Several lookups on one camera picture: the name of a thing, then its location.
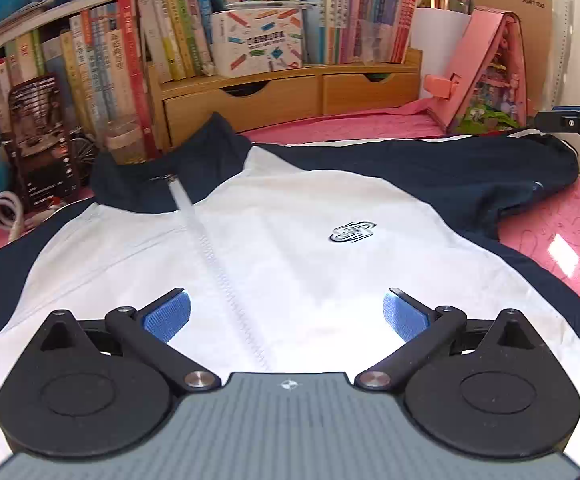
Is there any pink dollhouse box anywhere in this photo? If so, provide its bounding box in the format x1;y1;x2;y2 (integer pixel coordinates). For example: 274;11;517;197
424;6;529;134

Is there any white and navy jacket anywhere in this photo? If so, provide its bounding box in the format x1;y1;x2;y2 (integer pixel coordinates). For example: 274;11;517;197
0;111;580;480

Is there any clear plastic jar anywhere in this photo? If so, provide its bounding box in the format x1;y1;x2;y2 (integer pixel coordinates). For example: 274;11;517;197
103;116;147;166

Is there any row of small colourful books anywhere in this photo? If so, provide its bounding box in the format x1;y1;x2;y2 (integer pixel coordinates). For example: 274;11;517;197
134;0;476;82

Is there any white card sheet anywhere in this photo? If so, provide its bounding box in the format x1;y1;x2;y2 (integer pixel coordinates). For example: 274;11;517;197
411;6;474;102

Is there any smartphone in red case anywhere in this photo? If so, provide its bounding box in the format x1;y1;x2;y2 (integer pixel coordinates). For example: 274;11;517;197
6;75;79;212

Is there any white printed cardboard box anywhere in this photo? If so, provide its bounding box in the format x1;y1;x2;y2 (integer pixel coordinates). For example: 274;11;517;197
210;1;305;79

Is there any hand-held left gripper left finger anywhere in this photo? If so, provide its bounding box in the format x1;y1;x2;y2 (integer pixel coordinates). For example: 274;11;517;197
39;287;223;394

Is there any white coiled cable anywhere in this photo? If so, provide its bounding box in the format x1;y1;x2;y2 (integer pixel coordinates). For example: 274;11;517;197
0;189;54;242

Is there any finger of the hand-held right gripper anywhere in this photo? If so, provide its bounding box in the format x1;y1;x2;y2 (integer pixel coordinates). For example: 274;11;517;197
534;104;580;142

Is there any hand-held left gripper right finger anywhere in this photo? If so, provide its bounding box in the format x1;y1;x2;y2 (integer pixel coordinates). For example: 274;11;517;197
354;286;541;392

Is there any wooden drawer organizer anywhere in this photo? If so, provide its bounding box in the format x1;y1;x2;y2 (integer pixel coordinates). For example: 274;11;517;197
146;47;424;150

